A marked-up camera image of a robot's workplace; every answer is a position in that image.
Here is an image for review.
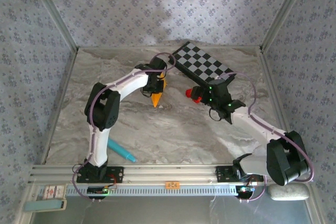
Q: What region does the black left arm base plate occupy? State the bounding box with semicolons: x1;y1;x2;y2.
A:
76;165;124;184

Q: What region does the pale teal flat case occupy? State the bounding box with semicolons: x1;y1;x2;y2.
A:
24;199;68;212

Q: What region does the aluminium table side rail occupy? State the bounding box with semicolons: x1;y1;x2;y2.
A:
258;47;300;163
40;48;79;164

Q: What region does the red and white small box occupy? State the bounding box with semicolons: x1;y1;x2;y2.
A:
43;184;66;200

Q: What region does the grey speckled oval pad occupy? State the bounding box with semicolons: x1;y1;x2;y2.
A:
268;183;310;200

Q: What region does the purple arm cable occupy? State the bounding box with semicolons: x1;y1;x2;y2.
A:
215;71;314;204
71;52;177;204

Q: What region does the black right gripper cable loop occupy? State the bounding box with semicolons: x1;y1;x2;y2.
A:
208;107;224;122

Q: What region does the black and grey chessboard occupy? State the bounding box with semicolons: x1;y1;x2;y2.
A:
169;41;237;88

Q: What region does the grey slotted cable tray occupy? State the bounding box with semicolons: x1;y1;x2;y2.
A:
65;184;238;197

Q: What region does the aluminium frame post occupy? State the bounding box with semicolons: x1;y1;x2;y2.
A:
26;0;79;51
259;0;313;51

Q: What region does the teal marker pen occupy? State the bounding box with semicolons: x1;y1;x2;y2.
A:
107;137;138;163

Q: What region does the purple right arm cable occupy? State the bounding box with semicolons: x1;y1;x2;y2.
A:
215;71;314;204

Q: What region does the orange paper sheet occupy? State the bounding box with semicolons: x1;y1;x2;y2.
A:
151;70;169;109

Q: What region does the red toy brick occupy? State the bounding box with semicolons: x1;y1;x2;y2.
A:
185;89;203;103

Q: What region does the black left gripper cable loop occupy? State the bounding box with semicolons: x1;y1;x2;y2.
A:
141;87;154;99

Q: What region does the aluminium mounting rail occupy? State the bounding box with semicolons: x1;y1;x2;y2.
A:
28;163;313;184

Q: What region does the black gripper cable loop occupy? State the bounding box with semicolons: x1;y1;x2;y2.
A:
141;87;154;99
208;107;224;122

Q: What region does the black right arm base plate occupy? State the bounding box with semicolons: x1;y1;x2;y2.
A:
215;165;264;183

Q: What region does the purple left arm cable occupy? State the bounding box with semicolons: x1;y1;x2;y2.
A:
71;52;177;204

